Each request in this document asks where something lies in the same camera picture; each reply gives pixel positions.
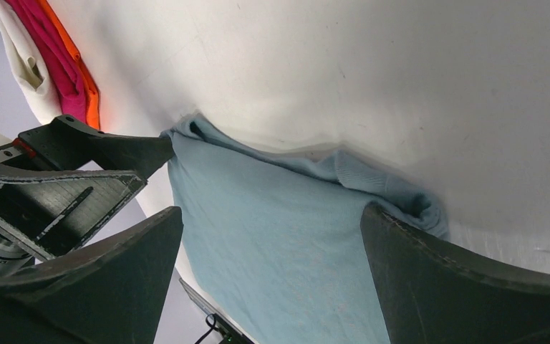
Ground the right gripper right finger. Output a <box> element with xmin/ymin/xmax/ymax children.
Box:
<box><xmin>360</xmin><ymin>204</ymin><xmax>550</xmax><ymax>343</ymax></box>

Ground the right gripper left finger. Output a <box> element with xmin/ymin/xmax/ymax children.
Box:
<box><xmin>0</xmin><ymin>206</ymin><xmax>183</xmax><ymax>343</ymax></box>

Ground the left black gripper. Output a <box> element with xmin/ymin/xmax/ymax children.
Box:
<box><xmin>0</xmin><ymin>116</ymin><xmax>174</xmax><ymax>276</ymax></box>

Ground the blue-grey t-shirt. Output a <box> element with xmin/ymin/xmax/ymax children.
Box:
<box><xmin>163</xmin><ymin>115</ymin><xmax>448</xmax><ymax>343</ymax></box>

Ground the orange folded t-shirt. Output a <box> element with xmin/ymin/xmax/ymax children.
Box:
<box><xmin>37</xmin><ymin>0</ymin><xmax>101</xmax><ymax>130</ymax></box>

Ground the white folded t-shirt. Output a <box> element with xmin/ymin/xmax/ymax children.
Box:
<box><xmin>0</xmin><ymin>0</ymin><xmax>63</xmax><ymax>125</ymax></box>

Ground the red folded t-shirt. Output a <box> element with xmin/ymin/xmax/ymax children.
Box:
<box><xmin>7</xmin><ymin>1</ymin><xmax>87</xmax><ymax>123</ymax></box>

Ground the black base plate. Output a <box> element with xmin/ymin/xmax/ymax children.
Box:
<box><xmin>179</xmin><ymin>278</ymin><xmax>254</xmax><ymax>344</ymax></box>

